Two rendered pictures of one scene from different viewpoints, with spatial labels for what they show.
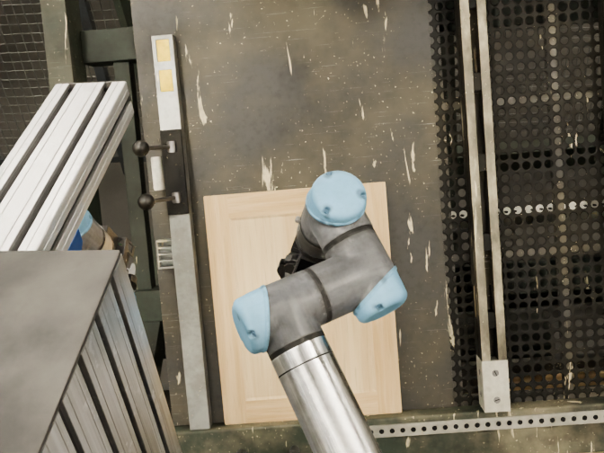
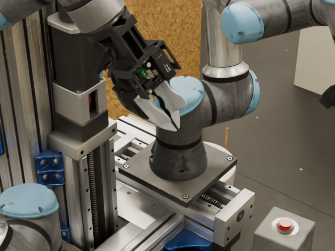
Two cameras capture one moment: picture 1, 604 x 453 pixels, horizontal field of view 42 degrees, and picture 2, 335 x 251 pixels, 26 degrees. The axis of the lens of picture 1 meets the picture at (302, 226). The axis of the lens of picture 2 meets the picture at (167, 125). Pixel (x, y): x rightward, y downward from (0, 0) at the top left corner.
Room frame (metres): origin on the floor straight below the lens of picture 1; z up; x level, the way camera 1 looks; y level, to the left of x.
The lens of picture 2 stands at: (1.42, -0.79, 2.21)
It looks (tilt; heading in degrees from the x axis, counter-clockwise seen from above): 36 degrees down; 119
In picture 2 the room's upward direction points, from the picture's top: straight up
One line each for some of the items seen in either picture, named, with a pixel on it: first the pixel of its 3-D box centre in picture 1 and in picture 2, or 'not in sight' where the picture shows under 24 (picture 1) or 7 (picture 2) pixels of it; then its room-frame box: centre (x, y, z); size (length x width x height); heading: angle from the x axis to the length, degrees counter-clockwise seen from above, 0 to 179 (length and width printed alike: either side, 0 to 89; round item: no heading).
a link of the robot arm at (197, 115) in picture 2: not in sight; (181, 108); (0.73, 0.51, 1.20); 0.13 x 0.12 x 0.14; 56
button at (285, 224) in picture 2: not in sight; (285, 225); (1.03, 0.53, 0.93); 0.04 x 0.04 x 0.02
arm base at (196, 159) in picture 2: not in sight; (178, 147); (0.73, 0.51, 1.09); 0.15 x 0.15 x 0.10
